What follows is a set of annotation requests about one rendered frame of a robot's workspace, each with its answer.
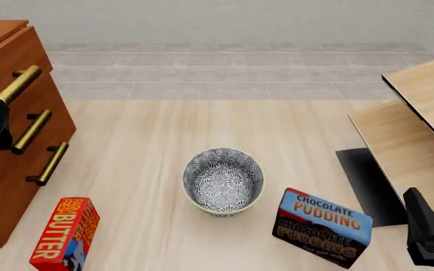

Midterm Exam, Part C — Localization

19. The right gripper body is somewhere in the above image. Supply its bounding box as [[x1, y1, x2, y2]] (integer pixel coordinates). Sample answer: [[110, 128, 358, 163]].
[[406, 237, 434, 268]]

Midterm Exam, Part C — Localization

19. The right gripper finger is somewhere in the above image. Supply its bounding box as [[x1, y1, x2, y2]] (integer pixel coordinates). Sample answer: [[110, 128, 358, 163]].
[[402, 187, 434, 243]]

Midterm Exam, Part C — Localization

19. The wooden drawer pulled out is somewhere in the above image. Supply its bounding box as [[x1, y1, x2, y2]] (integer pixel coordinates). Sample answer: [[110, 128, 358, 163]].
[[0, 25, 54, 114]]

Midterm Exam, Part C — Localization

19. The black-and-white patterned bowl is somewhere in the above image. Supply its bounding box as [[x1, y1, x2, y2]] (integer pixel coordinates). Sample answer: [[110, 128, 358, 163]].
[[182, 147, 266, 219]]

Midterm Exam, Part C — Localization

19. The flat black panel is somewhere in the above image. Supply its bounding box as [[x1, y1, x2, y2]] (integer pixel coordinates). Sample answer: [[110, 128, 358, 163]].
[[335, 147, 408, 228]]

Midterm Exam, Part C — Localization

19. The chocolate pudding box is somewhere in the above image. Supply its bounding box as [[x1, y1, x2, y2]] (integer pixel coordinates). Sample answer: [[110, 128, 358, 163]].
[[271, 187, 374, 270]]

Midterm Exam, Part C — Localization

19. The red butter box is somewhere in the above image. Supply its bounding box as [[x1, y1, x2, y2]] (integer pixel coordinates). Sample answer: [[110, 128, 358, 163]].
[[29, 196, 101, 271]]

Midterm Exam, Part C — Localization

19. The pale wood board, black edge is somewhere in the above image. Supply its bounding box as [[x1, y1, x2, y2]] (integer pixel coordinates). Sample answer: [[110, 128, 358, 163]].
[[381, 51, 434, 159]]

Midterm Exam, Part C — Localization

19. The long brass drawer handle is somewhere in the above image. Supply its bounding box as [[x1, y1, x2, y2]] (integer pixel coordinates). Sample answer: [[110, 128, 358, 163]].
[[0, 65, 43, 106]]

